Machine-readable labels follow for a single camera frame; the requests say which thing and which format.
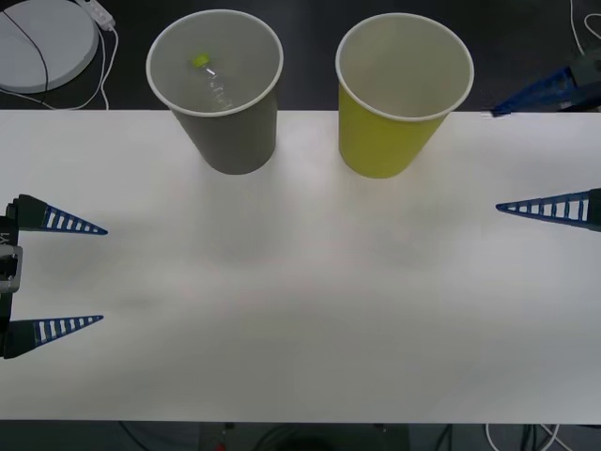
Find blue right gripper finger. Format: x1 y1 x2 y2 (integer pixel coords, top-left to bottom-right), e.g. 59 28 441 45
495 187 601 234
490 54 601 118

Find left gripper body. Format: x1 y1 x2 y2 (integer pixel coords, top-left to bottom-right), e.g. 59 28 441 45
0 214 20 330

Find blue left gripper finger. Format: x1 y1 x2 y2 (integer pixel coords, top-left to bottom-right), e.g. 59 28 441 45
6 194 109 236
0 315 104 361

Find clear bottle with green cap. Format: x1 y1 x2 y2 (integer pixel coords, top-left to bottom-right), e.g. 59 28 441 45
189 53 237 112

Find round white disc base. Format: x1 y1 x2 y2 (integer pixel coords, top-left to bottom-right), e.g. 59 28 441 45
0 4 100 93

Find yellow-green plastic bin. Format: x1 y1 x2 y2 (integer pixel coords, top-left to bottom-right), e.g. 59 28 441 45
334 12 475 179

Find grey plastic bin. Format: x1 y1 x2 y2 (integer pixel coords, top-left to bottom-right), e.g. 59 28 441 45
145 11 285 177

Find white power strip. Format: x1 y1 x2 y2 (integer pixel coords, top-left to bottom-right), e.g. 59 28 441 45
77 0 117 32

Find white looped cable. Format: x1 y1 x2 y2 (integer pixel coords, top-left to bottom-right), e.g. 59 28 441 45
569 0 601 60

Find thin black cable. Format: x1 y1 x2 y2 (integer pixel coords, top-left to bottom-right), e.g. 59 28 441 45
0 8 51 107

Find white power strip cable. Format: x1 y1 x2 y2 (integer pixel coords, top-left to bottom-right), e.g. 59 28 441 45
44 26 119 112

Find white cable under table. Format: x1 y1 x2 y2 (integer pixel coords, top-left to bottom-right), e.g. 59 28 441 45
485 421 570 451

